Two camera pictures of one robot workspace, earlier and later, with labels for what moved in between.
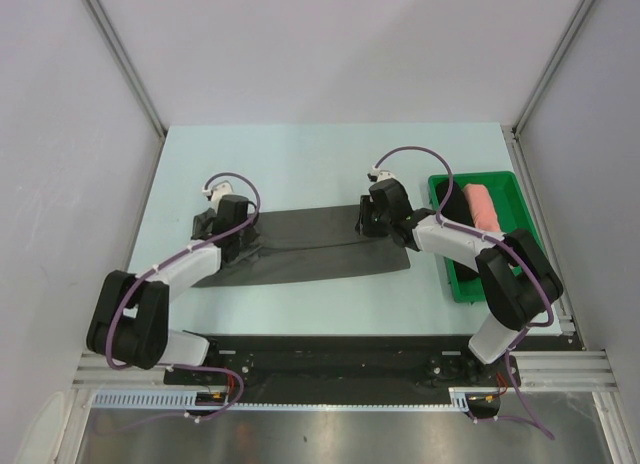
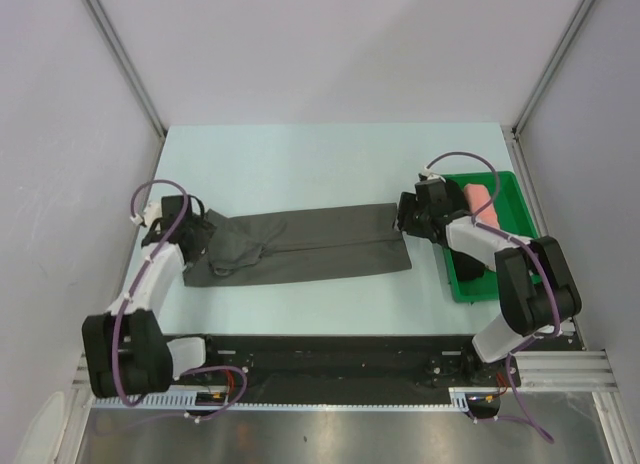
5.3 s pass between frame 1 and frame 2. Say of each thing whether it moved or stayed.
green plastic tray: stayed
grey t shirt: stayed
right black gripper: moved
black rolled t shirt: stayed
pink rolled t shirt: stayed
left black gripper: moved
